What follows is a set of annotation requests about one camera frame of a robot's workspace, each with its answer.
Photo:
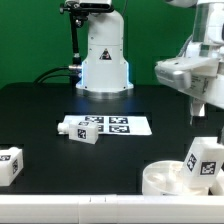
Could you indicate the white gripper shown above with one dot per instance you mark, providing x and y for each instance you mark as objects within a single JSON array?
[{"x": 199, "y": 73}]

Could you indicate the white round stool seat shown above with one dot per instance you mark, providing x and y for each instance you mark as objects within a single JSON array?
[{"x": 163, "y": 178}]

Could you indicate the paper sheet with markers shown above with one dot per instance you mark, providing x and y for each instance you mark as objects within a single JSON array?
[{"x": 118, "y": 125}]

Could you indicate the white L-shaped fence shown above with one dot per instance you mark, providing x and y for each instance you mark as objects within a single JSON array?
[{"x": 112, "y": 209}]

